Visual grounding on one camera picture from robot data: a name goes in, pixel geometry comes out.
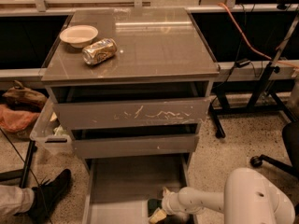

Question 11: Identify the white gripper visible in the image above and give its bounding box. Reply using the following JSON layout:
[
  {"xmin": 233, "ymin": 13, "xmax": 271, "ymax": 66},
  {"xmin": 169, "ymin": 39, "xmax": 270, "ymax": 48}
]
[{"xmin": 149, "ymin": 187, "xmax": 181, "ymax": 224}]

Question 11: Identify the dark green sponge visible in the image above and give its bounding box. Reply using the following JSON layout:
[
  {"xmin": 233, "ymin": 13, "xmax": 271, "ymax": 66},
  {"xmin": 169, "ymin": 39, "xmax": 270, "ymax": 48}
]
[{"xmin": 148, "ymin": 199, "xmax": 162, "ymax": 217}]

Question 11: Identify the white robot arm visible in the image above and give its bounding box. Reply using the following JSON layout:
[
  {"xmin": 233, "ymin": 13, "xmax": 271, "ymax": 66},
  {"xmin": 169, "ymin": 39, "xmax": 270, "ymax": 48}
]
[{"xmin": 148, "ymin": 168, "xmax": 295, "ymax": 224}]

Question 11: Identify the open grey bottom drawer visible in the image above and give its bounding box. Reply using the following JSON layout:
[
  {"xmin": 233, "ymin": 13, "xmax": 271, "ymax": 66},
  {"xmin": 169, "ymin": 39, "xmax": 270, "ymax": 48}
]
[{"xmin": 82, "ymin": 154, "xmax": 189, "ymax": 224}]

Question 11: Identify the grey middle drawer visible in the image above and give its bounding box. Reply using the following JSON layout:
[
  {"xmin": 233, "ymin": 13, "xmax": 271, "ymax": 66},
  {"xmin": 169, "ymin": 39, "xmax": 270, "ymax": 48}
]
[{"xmin": 72, "ymin": 134, "xmax": 199, "ymax": 159}]

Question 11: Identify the grey top drawer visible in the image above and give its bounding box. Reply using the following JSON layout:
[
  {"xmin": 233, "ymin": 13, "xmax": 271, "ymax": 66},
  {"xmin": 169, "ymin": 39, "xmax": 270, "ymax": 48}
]
[{"xmin": 53, "ymin": 98, "xmax": 210, "ymax": 130}]

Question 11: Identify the grey drawer cabinet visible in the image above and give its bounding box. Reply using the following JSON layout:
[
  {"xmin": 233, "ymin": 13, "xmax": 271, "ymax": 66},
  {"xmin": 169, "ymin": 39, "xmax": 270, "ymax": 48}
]
[{"xmin": 40, "ymin": 7, "xmax": 221, "ymax": 224}]

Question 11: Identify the black shoe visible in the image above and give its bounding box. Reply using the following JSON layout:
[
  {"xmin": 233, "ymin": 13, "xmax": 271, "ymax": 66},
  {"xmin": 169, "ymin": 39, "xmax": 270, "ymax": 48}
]
[{"xmin": 27, "ymin": 169, "xmax": 71, "ymax": 224}]

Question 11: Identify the clear plastic storage bin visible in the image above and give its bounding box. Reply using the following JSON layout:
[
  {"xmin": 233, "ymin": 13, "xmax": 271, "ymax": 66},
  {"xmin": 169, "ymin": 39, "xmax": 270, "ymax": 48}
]
[{"xmin": 30, "ymin": 99, "xmax": 72, "ymax": 155}]

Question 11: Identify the black stand leg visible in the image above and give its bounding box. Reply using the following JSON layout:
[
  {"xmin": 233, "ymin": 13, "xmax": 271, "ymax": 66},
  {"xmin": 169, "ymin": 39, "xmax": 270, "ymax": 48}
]
[{"xmin": 19, "ymin": 140, "xmax": 37, "ymax": 189}]

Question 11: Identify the black office chair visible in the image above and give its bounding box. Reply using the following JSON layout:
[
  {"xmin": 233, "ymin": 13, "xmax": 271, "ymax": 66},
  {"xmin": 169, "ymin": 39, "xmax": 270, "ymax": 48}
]
[{"xmin": 249, "ymin": 120, "xmax": 299, "ymax": 179}]

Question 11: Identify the white trouser leg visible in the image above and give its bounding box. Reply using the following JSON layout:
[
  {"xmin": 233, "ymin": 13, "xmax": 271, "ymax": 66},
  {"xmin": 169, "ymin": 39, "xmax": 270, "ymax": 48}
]
[{"xmin": 0, "ymin": 185, "xmax": 35, "ymax": 216}]

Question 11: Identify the black power adapter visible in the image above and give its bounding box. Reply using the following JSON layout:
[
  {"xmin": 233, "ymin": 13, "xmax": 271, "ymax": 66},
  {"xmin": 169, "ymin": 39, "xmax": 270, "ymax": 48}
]
[{"xmin": 235, "ymin": 59, "xmax": 250, "ymax": 68}]

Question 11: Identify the crushed metallic can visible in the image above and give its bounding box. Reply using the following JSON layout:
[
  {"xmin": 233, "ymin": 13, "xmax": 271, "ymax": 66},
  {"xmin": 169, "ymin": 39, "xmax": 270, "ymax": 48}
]
[{"xmin": 82, "ymin": 38, "xmax": 117, "ymax": 65}]

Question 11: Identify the orange cloth bag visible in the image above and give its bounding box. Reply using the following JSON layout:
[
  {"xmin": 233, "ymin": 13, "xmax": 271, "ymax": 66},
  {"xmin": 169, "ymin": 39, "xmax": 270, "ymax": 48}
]
[{"xmin": 0, "ymin": 105, "xmax": 39, "ymax": 133}]

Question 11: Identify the brown bag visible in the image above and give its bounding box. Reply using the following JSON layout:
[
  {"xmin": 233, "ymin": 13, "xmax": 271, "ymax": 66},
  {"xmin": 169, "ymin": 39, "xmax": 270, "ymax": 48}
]
[{"xmin": 3, "ymin": 80, "xmax": 48, "ymax": 112}]

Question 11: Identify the white bowl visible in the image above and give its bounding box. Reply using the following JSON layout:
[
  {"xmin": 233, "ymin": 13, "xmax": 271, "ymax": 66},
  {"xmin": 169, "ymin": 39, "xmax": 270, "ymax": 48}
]
[{"xmin": 60, "ymin": 25, "xmax": 98, "ymax": 49}]

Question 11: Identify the black table leg frame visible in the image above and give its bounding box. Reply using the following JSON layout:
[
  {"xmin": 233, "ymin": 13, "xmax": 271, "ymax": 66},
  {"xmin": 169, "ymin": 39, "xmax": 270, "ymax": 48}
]
[{"xmin": 208, "ymin": 14, "xmax": 299, "ymax": 138}]

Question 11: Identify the orange cable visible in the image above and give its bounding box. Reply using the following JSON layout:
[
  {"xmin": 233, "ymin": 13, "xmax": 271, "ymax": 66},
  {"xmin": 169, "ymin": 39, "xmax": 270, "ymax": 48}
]
[{"xmin": 217, "ymin": 2, "xmax": 299, "ymax": 69}]

